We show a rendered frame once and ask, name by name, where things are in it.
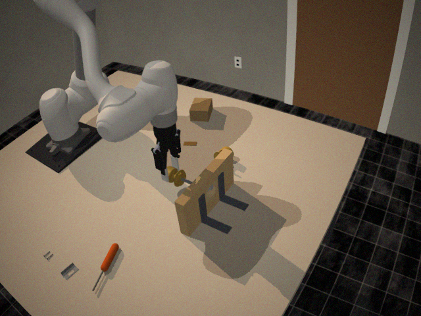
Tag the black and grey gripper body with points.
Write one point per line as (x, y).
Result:
(164, 134)

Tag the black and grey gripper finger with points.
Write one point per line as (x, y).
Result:
(175, 149)
(160, 162)

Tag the orange-handled screwdriver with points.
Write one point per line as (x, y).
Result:
(108, 260)

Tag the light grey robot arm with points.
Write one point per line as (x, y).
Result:
(122, 111)

